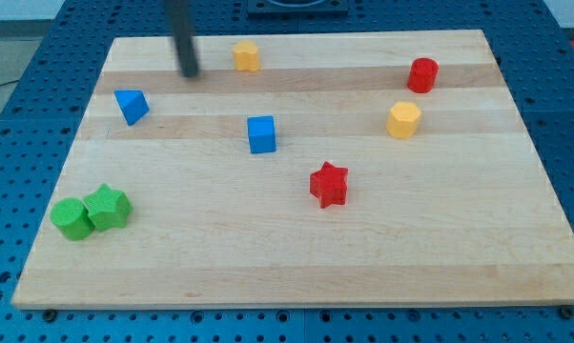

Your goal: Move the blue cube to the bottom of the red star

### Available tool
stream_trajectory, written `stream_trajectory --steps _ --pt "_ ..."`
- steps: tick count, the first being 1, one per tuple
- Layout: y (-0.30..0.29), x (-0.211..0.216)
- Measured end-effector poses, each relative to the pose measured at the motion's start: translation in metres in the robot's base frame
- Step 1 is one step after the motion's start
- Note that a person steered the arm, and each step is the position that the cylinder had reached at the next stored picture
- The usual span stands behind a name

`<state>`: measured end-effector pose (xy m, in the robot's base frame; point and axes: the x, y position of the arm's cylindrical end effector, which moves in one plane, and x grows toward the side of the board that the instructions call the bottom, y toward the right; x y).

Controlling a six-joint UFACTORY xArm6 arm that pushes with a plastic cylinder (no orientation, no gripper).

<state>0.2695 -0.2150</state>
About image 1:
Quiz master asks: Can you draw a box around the red star block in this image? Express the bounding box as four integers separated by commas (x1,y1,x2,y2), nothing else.
309,161,348,209

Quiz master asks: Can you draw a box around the blue cube block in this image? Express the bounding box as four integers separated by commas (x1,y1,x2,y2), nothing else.
247,115,277,154

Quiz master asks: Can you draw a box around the green star block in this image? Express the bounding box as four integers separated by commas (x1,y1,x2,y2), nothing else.
84,184,133,232

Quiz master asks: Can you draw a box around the wooden board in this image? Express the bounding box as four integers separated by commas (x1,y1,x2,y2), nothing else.
12,30,574,310

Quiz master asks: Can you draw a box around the yellow hexagon block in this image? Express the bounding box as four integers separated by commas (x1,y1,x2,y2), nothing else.
386,101,421,139

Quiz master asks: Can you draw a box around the yellow heart block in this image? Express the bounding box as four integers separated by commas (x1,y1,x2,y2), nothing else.
232,40,260,71

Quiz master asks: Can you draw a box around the red cylinder block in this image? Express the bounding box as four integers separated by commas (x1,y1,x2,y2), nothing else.
407,57,439,93

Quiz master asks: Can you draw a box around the blue triangular prism block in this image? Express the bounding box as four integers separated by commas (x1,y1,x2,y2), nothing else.
113,90,150,126

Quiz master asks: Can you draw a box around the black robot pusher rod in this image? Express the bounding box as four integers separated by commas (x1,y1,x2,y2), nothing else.
164,0,199,78

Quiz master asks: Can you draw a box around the green cylinder block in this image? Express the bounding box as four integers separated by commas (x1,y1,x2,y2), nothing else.
50,197,94,241

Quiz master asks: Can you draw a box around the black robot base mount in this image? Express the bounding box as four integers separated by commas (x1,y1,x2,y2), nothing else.
246,0,349,17

